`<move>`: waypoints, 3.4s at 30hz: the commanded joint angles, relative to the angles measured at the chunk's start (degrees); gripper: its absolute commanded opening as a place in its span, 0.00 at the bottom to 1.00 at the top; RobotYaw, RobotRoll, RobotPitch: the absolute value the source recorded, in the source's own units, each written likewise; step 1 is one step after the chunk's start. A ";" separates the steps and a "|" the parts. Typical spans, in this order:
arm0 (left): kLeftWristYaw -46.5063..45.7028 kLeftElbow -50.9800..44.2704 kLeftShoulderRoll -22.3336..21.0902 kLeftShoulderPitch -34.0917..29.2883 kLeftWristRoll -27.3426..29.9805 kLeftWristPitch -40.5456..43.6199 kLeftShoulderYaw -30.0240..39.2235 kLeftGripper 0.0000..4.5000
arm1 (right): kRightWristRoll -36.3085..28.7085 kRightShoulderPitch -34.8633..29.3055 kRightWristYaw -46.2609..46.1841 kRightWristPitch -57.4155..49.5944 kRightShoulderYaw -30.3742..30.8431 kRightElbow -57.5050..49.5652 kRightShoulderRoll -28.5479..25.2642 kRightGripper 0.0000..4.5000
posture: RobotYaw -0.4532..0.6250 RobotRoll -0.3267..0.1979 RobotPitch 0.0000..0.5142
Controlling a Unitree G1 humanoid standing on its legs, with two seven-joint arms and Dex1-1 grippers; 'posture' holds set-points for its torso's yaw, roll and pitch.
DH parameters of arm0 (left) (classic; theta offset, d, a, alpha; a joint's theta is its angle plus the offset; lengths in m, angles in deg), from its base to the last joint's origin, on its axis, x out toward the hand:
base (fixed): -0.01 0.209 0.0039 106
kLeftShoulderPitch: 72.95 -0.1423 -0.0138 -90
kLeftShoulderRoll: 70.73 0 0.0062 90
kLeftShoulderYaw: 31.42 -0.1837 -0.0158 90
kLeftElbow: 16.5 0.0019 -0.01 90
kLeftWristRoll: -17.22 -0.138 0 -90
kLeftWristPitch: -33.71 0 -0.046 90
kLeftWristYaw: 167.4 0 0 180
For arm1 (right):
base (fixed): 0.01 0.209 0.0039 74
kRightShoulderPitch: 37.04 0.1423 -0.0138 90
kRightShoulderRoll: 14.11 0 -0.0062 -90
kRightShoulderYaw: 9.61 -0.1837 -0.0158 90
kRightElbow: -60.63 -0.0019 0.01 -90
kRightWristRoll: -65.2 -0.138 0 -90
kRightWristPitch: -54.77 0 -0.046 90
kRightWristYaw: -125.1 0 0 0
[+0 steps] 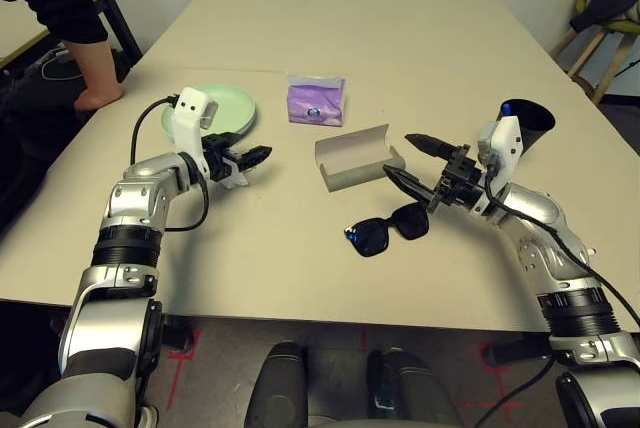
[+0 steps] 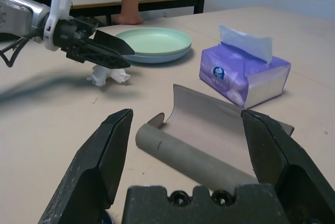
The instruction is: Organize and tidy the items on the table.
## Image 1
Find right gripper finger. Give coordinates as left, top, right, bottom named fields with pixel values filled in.
left=403, top=133, right=459, bottom=160
left=382, top=164, right=442, bottom=210

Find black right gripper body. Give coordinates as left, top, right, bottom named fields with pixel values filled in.
left=427, top=143, right=489, bottom=212

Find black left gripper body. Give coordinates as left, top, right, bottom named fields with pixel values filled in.
left=200, top=132, right=241, bottom=182

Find light green plate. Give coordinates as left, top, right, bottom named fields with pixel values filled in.
left=160, top=83, right=257, bottom=142

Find grey glasses case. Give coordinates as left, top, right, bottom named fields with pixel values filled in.
left=314, top=122, right=407, bottom=194

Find black sunglasses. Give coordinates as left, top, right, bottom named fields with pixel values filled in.
left=343, top=202, right=431, bottom=258

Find person's bare forearm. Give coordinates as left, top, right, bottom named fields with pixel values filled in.
left=63, top=39, right=125, bottom=92

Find person's hand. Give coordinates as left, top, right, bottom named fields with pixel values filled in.
left=73, top=81, right=126, bottom=112

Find purple tissue pack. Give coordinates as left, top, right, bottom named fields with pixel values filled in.
left=287, top=73, right=347, bottom=127

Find black pen cup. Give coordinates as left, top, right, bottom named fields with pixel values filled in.
left=499, top=96, right=556, bottom=157

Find black table foot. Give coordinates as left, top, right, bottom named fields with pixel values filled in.
left=487, top=332, right=554, bottom=367
left=159, top=315, right=195, bottom=353

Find wooden stool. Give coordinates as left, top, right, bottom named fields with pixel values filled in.
left=549, top=22, right=640, bottom=107

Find robot right leg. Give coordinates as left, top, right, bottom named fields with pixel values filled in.
left=367, top=346, right=464, bottom=428

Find robot leg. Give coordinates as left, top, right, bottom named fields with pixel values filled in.
left=367, top=346, right=464, bottom=428
left=244, top=341, right=309, bottom=428

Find thin black stand leg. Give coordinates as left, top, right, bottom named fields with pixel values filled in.
left=612, top=55, right=640, bottom=77

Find red tape corner mark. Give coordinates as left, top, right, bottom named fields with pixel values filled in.
left=164, top=330, right=201, bottom=412

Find robot left leg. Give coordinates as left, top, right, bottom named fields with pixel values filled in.
left=244, top=341, right=309, bottom=428

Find yellow-green stool cushion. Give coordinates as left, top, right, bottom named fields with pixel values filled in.
left=574, top=0, right=640, bottom=34

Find robot grey waist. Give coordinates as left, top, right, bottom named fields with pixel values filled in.
left=304, top=412, right=371, bottom=428

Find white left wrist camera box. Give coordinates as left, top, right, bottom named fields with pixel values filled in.
left=169, top=86, right=221, bottom=184

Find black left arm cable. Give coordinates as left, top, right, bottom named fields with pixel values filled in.
left=130, top=93, right=210, bottom=233

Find white floor cable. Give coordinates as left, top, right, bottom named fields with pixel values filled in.
left=41, top=47, right=84, bottom=82

